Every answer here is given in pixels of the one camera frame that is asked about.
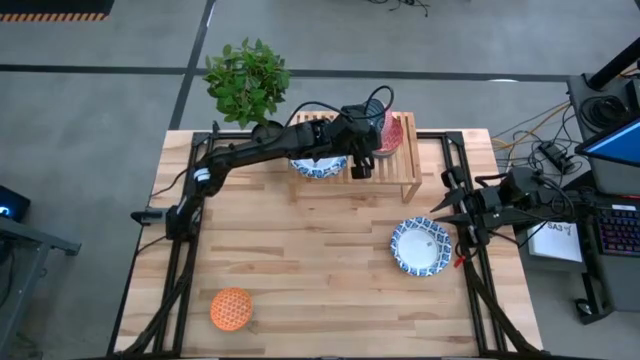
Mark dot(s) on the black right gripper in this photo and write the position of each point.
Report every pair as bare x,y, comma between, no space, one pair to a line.
485,210

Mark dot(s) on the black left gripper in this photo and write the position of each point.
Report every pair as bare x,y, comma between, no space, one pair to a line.
362,130

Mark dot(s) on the red zigzag grey patterned bowl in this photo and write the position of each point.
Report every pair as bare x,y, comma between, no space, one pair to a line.
385,153

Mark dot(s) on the blue patterned plate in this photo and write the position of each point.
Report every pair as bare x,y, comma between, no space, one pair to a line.
320,169
420,247

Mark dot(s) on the red patterned plate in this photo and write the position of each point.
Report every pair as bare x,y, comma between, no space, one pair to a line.
392,134

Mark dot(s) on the orange and teal ceramic bowl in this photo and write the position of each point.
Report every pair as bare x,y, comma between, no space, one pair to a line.
231,309

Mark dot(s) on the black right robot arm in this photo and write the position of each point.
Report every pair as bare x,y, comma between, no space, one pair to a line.
520,190

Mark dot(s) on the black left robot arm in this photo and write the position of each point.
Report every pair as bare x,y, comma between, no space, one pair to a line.
260,147

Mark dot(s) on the wooden slatted shelf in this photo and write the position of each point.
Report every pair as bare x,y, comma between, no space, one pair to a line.
395,172

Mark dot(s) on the small red clip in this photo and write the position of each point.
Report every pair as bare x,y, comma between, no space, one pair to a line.
458,261

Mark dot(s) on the white paper label sheet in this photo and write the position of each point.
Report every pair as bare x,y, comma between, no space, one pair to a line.
555,245

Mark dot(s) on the black power adapter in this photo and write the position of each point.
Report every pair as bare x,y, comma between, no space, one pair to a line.
555,155

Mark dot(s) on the green potted plant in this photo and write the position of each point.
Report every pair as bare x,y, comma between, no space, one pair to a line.
247,82

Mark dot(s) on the backlit black keyboard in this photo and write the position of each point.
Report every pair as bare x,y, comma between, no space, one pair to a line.
622,232

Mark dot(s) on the laptop with blue screen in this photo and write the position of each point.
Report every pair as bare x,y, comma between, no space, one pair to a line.
615,145

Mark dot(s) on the grey computer desk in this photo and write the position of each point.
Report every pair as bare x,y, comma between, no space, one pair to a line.
620,280

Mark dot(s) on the black metal pole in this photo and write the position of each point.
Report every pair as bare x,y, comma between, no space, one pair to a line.
617,62

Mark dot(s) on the grey side table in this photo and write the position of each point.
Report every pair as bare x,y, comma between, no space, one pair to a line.
30,237

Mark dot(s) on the black device with blue light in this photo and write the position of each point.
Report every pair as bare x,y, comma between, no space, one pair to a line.
15,202

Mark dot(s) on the black mat with hazard stripes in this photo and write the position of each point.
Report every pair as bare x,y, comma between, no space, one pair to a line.
50,6

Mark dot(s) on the black camera on bracket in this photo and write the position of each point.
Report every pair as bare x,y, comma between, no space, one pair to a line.
147,216

